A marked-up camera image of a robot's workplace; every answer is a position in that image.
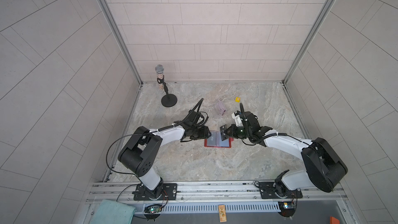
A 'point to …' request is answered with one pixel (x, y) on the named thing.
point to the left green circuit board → (153, 211)
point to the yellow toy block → (237, 99)
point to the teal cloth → (113, 212)
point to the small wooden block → (222, 213)
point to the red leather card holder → (215, 140)
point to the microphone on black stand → (168, 100)
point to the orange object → (333, 220)
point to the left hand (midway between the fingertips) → (212, 133)
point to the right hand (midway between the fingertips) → (223, 133)
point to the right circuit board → (286, 208)
